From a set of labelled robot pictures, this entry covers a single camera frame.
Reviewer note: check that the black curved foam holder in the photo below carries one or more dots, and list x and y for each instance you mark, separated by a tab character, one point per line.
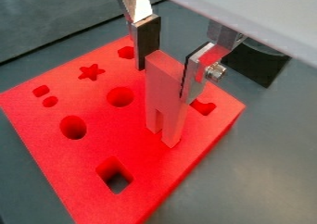
257	61

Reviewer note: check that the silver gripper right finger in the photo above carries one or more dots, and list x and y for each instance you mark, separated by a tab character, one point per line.
203	66

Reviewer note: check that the red foam shape board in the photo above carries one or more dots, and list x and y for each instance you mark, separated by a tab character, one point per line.
80	116

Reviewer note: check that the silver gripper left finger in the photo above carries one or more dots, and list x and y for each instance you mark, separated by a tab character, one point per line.
144	25

